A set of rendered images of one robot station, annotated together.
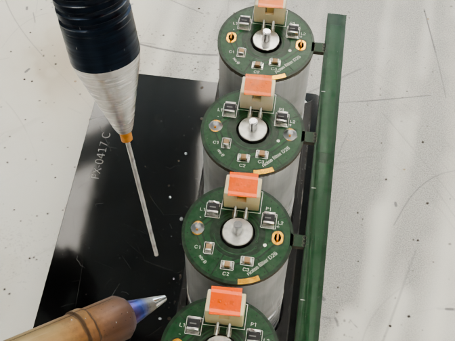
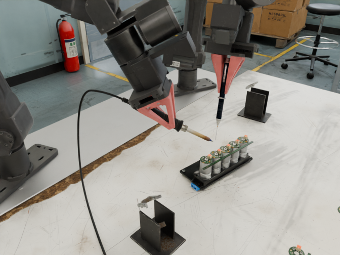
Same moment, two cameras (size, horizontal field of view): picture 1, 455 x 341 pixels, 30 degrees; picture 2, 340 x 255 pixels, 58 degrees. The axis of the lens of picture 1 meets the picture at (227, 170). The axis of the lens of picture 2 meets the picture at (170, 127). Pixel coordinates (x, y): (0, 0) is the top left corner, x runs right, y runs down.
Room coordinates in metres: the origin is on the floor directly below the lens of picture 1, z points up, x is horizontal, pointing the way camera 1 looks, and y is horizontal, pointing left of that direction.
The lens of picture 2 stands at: (-0.37, -0.28, 1.19)
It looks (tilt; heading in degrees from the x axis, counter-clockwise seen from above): 32 degrees down; 44
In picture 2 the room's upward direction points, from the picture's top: straight up
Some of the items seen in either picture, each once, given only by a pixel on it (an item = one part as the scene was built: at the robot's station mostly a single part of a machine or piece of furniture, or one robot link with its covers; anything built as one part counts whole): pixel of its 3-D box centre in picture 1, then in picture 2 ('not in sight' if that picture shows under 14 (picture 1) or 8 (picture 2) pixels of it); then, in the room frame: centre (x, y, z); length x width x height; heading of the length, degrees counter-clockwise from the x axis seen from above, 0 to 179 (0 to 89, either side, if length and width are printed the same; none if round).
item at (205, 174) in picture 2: not in sight; (205, 169); (0.03, 0.00, 0.79); 0.02 x 0.02 x 0.05
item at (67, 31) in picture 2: not in sight; (68, 42); (1.12, 2.55, 0.29); 0.16 x 0.15 x 0.55; 4
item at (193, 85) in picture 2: not in sight; (187, 78); (0.36, 0.34, 0.79); 0.20 x 0.07 x 0.08; 161
